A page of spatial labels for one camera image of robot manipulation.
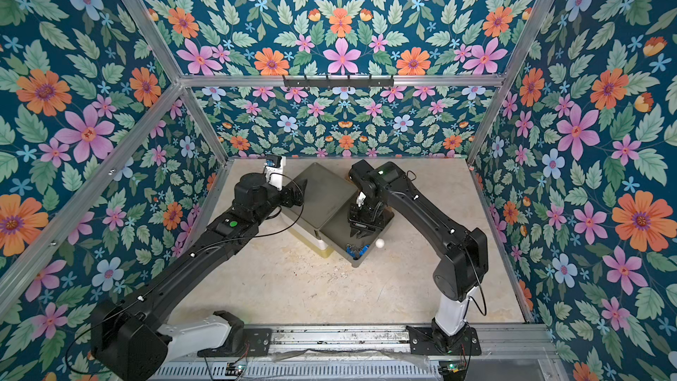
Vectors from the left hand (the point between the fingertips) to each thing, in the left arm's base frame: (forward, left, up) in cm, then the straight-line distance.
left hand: (294, 175), depth 76 cm
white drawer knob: (-18, -24, -12) cm, 32 cm away
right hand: (-15, -16, -10) cm, 24 cm away
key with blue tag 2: (-18, -15, -14) cm, 27 cm away
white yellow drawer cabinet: (-13, -3, -15) cm, 20 cm away
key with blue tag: (-18, -19, -14) cm, 30 cm away
